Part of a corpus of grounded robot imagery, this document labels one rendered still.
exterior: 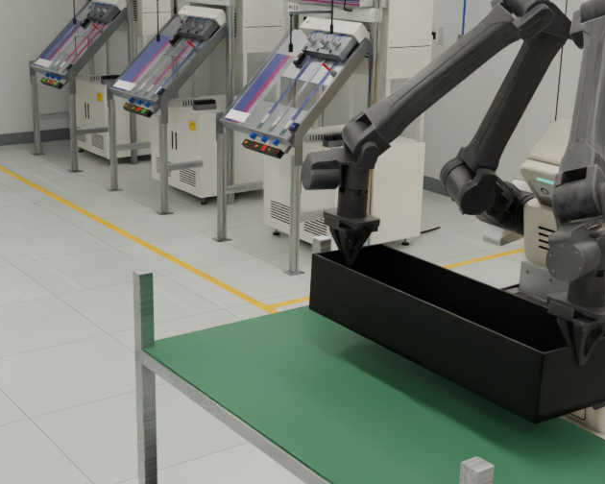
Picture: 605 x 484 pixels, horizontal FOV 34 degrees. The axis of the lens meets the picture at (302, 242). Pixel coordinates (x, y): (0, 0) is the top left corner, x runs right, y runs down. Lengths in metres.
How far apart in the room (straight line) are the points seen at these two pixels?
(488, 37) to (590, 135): 0.37
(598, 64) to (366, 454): 0.70
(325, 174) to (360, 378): 0.38
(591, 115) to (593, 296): 0.27
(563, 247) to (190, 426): 2.48
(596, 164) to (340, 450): 0.57
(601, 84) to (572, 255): 0.31
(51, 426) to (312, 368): 2.06
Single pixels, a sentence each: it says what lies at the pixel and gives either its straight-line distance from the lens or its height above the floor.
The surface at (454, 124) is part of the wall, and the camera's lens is 7.08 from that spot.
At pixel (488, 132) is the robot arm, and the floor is 1.36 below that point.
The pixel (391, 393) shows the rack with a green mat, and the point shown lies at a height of 0.95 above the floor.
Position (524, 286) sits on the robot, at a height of 1.05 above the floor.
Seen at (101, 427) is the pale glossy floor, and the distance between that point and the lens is 3.75.
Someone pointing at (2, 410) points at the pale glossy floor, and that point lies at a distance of 3.94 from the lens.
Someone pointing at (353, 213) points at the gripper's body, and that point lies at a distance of 1.89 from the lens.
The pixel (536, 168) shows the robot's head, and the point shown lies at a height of 1.30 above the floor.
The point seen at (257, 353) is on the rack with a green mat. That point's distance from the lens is 1.90.
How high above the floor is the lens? 1.69
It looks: 17 degrees down
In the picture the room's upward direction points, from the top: 1 degrees clockwise
